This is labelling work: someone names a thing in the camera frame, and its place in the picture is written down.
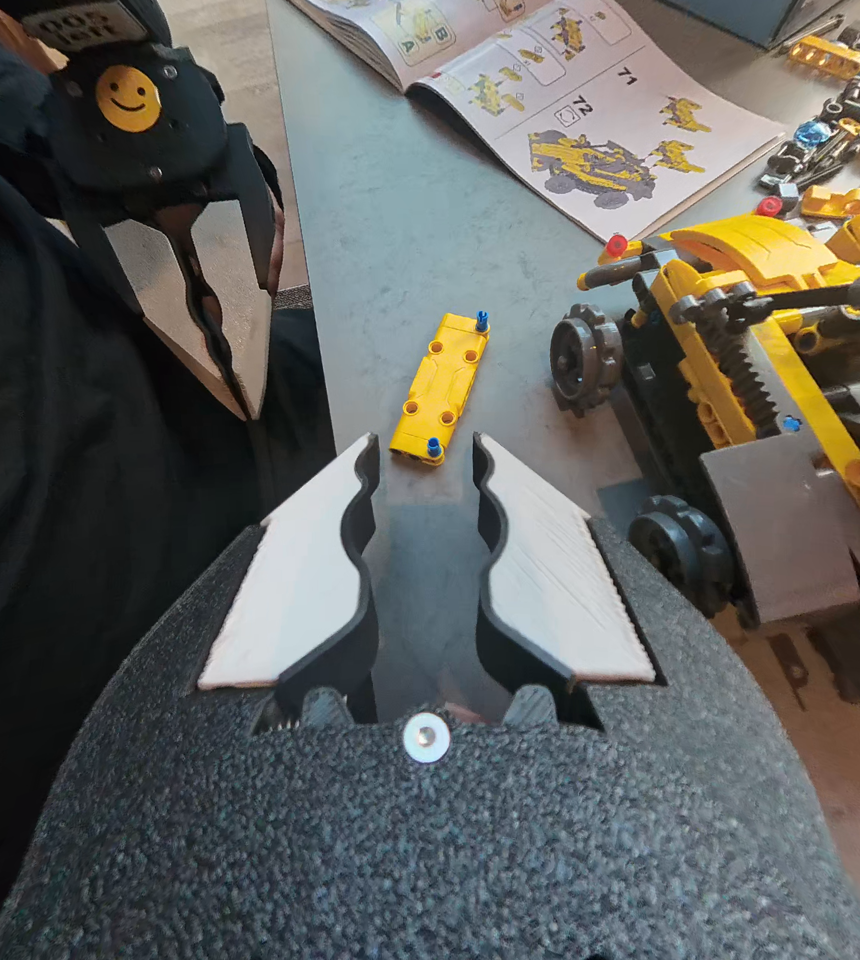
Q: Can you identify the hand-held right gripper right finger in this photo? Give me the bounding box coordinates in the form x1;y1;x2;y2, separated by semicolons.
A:
472;432;659;687

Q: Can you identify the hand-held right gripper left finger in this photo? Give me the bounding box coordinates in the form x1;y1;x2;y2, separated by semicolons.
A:
197;432;382;691

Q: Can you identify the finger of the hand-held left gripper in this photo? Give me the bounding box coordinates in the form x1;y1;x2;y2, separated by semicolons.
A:
102;213;251;423
188;197;275;423

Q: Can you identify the yellow rectangular brick block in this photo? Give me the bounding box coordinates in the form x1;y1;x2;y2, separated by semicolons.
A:
390;311;491;468

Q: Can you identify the yellow grey toy brick vehicle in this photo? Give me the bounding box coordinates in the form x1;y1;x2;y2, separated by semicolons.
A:
550;213;860;751

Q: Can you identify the grey desk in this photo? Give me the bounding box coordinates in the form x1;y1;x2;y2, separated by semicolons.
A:
265;0;860;954

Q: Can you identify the wooden beam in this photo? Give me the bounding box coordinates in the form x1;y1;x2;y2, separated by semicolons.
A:
0;0;56;72

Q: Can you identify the person's black clothing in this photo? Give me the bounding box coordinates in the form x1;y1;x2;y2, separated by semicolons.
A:
0;0;337;939

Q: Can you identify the building instruction booklet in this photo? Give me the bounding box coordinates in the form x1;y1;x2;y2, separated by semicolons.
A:
291;0;787;243

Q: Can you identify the pile of loose brick parts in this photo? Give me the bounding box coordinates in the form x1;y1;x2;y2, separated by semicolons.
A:
758;18;860;249

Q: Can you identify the blue cardboard box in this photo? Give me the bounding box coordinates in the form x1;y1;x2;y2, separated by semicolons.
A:
658;0;851;50

